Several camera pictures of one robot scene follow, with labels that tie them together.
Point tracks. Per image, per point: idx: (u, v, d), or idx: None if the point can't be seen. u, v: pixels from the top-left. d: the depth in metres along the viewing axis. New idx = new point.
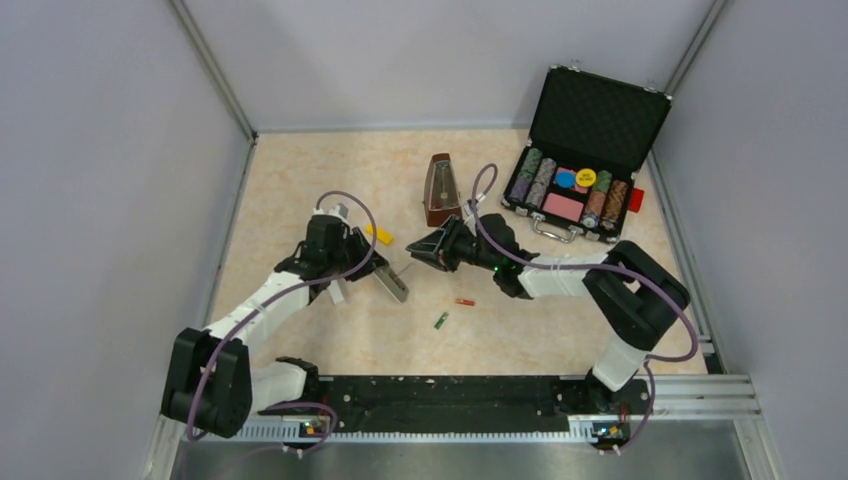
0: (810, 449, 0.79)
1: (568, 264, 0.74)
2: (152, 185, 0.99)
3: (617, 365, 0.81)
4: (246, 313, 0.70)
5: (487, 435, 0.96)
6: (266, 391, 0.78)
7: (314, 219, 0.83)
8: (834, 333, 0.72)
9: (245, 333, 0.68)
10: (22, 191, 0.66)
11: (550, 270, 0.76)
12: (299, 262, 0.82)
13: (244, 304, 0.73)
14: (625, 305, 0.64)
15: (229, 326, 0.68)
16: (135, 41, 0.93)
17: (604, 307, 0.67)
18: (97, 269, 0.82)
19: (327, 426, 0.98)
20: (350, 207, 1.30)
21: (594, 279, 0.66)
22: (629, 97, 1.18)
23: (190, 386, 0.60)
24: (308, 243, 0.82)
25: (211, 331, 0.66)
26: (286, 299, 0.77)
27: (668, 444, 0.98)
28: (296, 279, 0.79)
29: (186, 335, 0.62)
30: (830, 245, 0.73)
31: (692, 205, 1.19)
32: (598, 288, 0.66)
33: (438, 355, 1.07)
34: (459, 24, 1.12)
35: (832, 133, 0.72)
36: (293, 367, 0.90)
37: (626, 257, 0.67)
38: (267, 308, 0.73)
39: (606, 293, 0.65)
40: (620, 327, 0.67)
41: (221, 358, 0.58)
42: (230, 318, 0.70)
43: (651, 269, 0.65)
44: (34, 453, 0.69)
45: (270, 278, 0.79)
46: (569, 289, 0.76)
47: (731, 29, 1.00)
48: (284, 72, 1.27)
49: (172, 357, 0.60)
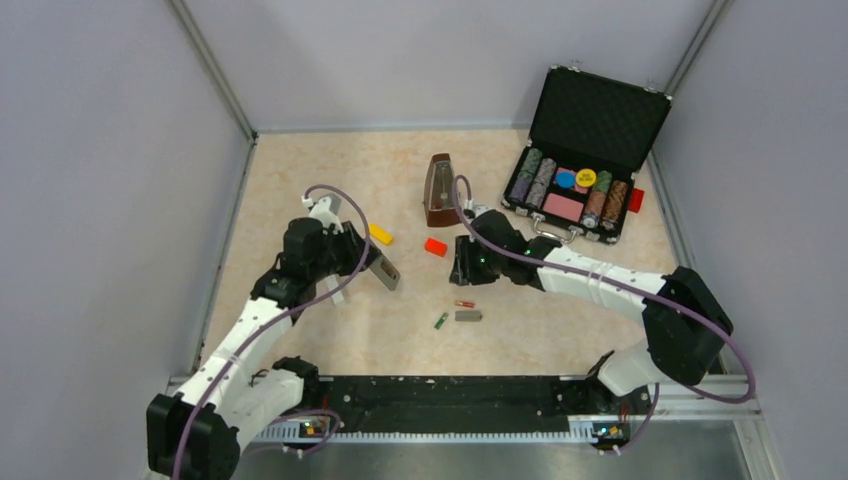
0: (810, 449, 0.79)
1: (613, 278, 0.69)
2: (152, 185, 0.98)
3: (628, 373, 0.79)
4: (218, 368, 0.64)
5: (487, 436, 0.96)
6: (259, 417, 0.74)
7: (288, 232, 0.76)
8: (834, 333, 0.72)
9: (217, 395, 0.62)
10: (23, 192, 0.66)
11: (588, 279, 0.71)
12: (277, 281, 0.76)
13: (216, 353, 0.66)
14: (686, 342, 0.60)
15: (203, 386, 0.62)
16: (135, 41, 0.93)
17: (654, 341, 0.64)
18: (97, 268, 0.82)
19: (327, 426, 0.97)
20: (342, 208, 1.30)
21: (656, 314, 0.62)
22: (629, 97, 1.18)
23: (172, 449, 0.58)
24: (287, 255, 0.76)
25: (183, 395, 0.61)
26: (266, 335, 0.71)
27: (668, 444, 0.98)
28: (274, 309, 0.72)
29: (159, 401, 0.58)
30: (831, 245, 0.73)
31: (692, 205, 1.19)
32: (662, 326, 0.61)
33: (438, 356, 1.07)
34: (459, 24, 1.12)
35: (832, 133, 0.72)
36: (291, 378, 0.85)
37: (685, 288, 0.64)
38: (242, 356, 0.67)
39: (670, 333, 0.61)
40: (661, 359, 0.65)
41: (197, 429, 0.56)
42: (203, 374, 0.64)
43: (711, 304, 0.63)
44: (34, 452, 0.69)
45: (245, 312, 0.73)
46: (602, 299, 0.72)
47: (731, 29, 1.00)
48: (284, 71, 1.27)
49: (148, 426, 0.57)
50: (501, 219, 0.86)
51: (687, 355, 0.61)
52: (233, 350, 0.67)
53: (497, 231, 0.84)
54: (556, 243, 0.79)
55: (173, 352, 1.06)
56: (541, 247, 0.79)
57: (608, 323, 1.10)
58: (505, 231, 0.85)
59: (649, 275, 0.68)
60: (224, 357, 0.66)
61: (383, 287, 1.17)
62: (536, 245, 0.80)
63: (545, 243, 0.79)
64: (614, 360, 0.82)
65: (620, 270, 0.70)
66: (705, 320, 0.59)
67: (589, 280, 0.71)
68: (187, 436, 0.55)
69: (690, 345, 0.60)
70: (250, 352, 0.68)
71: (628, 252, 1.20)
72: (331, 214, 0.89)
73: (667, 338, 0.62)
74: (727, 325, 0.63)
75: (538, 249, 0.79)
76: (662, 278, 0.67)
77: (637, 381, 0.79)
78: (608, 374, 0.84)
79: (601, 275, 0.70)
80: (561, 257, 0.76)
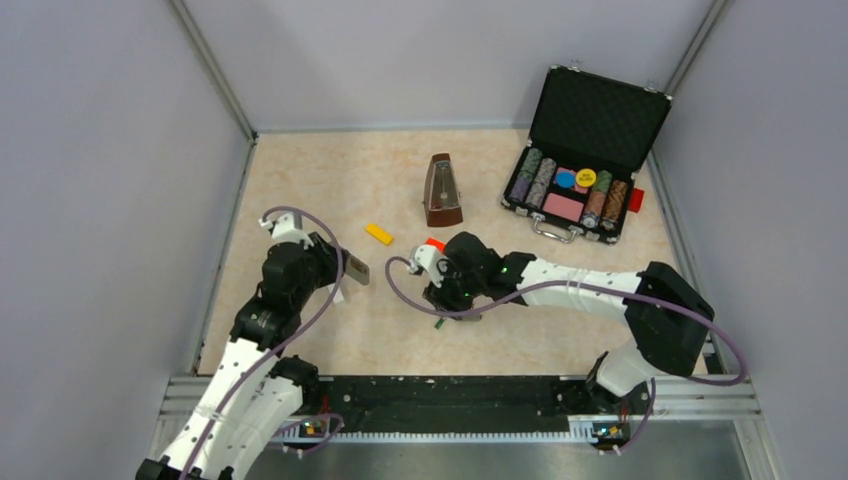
0: (809, 449, 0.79)
1: (590, 283, 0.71)
2: (152, 185, 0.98)
3: (624, 374, 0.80)
4: (203, 426, 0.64)
5: (487, 435, 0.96)
6: (260, 441, 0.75)
7: (268, 264, 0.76)
8: (833, 332, 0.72)
9: (202, 457, 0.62)
10: (22, 190, 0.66)
11: (568, 287, 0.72)
12: (257, 315, 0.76)
13: (199, 408, 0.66)
14: (672, 337, 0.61)
15: (188, 447, 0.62)
16: (135, 40, 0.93)
17: (641, 339, 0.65)
18: (96, 269, 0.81)
19: (327, 426, 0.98)
20: (333, 215, 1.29)
21: (639, 313, 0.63)
22: (629, 98, 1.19)
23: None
24: (267, 286, 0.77)
25: (170, 458, 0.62)
26: (250, 379, 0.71)
27: (668, 444, 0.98)
28: (255, 352, 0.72)
29: (147, 467, 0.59)
30: (831, 245, 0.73)
31: (692, 205, 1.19)
32: (645, 324, 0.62)
33: (438, 356, 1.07)
34: (459, 24, 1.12)
35: (831, 133, 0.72)
36: (286, 390, 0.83)
37: (661, 281, 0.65)
38: (224, 410, 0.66)
39: (655, 329, 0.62)
40: (651, 355, 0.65)
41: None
42: (188, 433, 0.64)
43: (687, 293, 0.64)
44: (34, 451, 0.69)
45: (226, 357, 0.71)
46: (586, 305, 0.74)
47: (731, 29, 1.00)
48: (284, 71, 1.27)
49: None
50: (472, 241, 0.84)
51: (675, 348, 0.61)
52: (216, 404, 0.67)
53: (472, 253, 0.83)
54: (530, 256, 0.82)
55: (173, 352, 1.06)
56: (518, 262, 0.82)
57: (609, 323, 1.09)
58: (480, 251, 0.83)
59: (624, 275, 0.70)
60: (207, 413, 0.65)
61: (383, 287, 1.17)
62: (511, 261, 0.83)
63: (519, 258, 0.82)
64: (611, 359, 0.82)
65: (596, 274, 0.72)
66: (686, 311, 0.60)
67: (569, 288, 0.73)
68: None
69: (677, 339, 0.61)
70: (233, 403, 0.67)
71: (628, 252, 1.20)
72: (298, 230, 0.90)
73: (653, 334, 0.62)
74: (708, 311, 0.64)
75: (515, 266, 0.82)
76: (637, 276, 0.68)
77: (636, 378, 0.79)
78: (606, 372, 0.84)
79: (579, 281, 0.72)
80: (537, 271, 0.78)
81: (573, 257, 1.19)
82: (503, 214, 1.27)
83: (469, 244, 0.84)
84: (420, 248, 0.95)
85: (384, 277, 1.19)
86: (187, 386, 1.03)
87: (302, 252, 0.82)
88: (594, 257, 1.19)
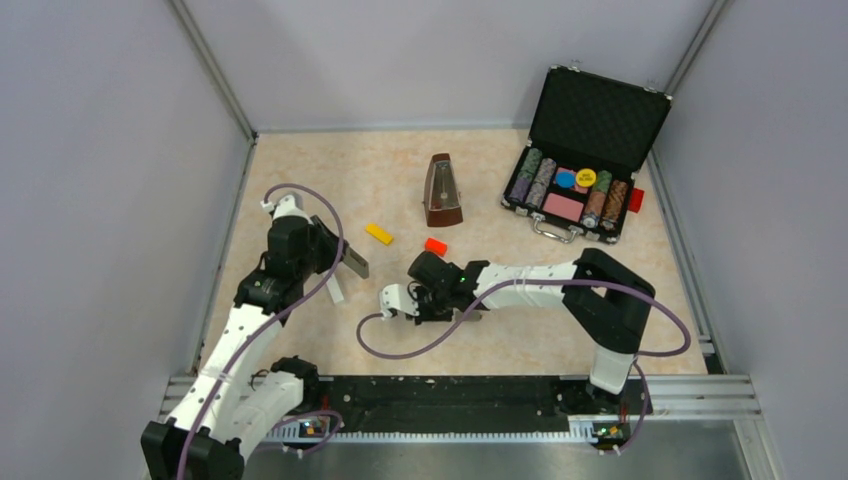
0: (810, 449, 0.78)
1: (534, 278, 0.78)
2: (151, 186, 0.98)
3: (611, 371, 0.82)
4: (210, 387, 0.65)
5: (487, 435, 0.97)
6: (264, 422, 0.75)
7: (273, 231, 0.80)
8: (834, 333, 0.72)
9: (210, 417, 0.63)
10: (21, 192, 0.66)
11: (515, 286, 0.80)
12: (261, 283, 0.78)
13: (204, 372, 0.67)
14: (609, 316, 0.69)
15: (195, 408, 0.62)
16: (134, 41, 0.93)
17: (587, 323, 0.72)
18: (96, 269, 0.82)
19: (327, 426, 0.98)
20: (333, 215, 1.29)
21: (576, 298, 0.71)
22: (628, 97, 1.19)
23: (173, 471, 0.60)
24: (272, 255, 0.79)
25: (177, 420, 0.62)
26: (254, 345, 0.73)
27: (669, 445, 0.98)
28: (261, 314, 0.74)
29: (153, 428, 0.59)
30: (831, 246, 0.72)
31: (692, 205, 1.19)
32: (583, 308, 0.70)
33: (438, 356, 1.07)
34: (459, 23, 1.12)
35: (831, 133, 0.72)
36: (289, 379, 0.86)
37: (596, 266, 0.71)
38: (231, 372, 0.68)
39: (592, 311, 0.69)
40: (599, 338, 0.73)
41: (193, 453, 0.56)
42: (194, 395, 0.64)
43: (621, 273, 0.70)
44: (34, 452, 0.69)
45: (231, 322, 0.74)
46: (536, 301, 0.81)
47: (731, 29, 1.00)
48: (285, 72, 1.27)
49: (145, 452, 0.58)
50: (431, 259, 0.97)
51: (618, 326, 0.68)
52: (222, 367, 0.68)
53: (432, 269, 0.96)
54: (485, 263, 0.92)
55: (173, 352, 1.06)
56: (474, 271, 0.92)
57: None
58: (438, 266, 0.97)
59: (563, 266, 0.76)
60: (214, 375, 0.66)
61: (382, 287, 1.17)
62: (467, 270, 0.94)
63: (473, 265, 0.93)
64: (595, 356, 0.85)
65: (539, 269, 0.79)
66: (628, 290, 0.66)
67: (516, 286, 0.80)
68: (183, 462, 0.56)
69: (616, 318, 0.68)
70: (239, 366, 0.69)
71: (628, 252, 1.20)
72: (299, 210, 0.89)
73: (593, 317, 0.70)
74: (645, 286, 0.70)
75: (472, 275, 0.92)
76: (574, 265, 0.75)
77: (624, 372, 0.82)
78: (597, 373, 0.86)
79: (525, 279, 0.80)
80: (490, 276, 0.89)
81: (573, 257, 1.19)
82: (503, 214, 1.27)
83: (430, 263, 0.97)
84: (385, 291, 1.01)
85: (384, 276, 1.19)
86: (188, 385, 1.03)
87: (307, 223, 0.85)
88: None
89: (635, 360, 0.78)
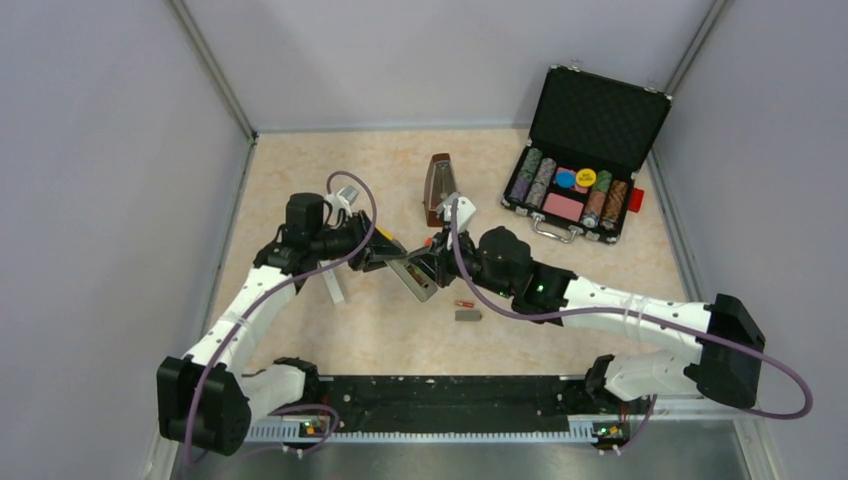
0: (810, 450, 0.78)
1: (653, 315, 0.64)
2: (151, 187, 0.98)
3: (645, 387, 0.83)
4: (228, 329, 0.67)
5: (487, 435, 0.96)
6: (265, 397, 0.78)
7: (292, 201, 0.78)
8: (834, 334, 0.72)
9: (228, 355, 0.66)
10: (21, 195, 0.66)
11: (625, 317, 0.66)
12: (279, 250, 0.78)
13: (224, 316, 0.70)
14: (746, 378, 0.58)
15: (212, 347, 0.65)
16: (135, 43, 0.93)
17: (708, 376, 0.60)
18: (96, 270, 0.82)
19: (327, 426, 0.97)
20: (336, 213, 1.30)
21: (715, 354, 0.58)
22: (629, 97, 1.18)
23: (183, 413, 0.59)
24: (290, 226, 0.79)
25: (194, 358, 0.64)
26: (270, 300, 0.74)
27: (669, 444, 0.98)
28: (279, 275, 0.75)
29: (169, 364, 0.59)
30: (831, 246, 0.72)
31: (693, 205, 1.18)
32: (724, 367, 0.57)
33: (438, 356, 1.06)
34: (459, 23, 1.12)
35: (831, 134, 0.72)
36: (294, 369, 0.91)
37: (731, 316, 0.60)
38: (249, 318, 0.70)
39: (734, 372, 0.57)
40: (725, 398, 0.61)
41: (210, 389, 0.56)
42: (213, 337, 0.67)
43: (749, 325, 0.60)
44: (34, 453, 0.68)
45: (250, 278, 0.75)
46: (637, 336, 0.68)
47: (731, 28, 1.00)
48: (284, 72, 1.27)
49: (159, 388, 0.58)
50: (522, 253, 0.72)
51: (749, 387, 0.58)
52: (241, 311, 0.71)
53: (521, 262, 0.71)
54: (569, 275, 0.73)
55: (173, 352, 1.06)
56: (554, 279, 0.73)
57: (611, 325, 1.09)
58: (527, 261, 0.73)
59: (690, 307, 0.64)
60: (233, 320, 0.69)
61: (383, 286, 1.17)
62: (545, 276, 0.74)
63: (554, 272, 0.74)
64: (628, 366, 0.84)
65: (658, 303, 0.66)
66: (776, 362, 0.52)
67: (627, 318, 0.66)
68: (200, 396, 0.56)
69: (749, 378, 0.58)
70: (257, 313, 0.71)
71: (628, 252, 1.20)
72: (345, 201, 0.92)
73: (731, 378, 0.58)
74: (761, 342, 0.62)
75: (549, 284, 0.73)
76: (705, 309, 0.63)
77: (653, 391, 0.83)
78: (619, 379, 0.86)
79: (641, 311, 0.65)
80: (583, 293, 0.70)
81: (572, 256, 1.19)
82: (504, 213, 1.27)
83: (518, 253, 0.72)
84: (461, 199, 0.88)
85: (384, 277, 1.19)
86: None
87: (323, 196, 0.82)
88: (594, 257, 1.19)
89: (681, 391, 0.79)
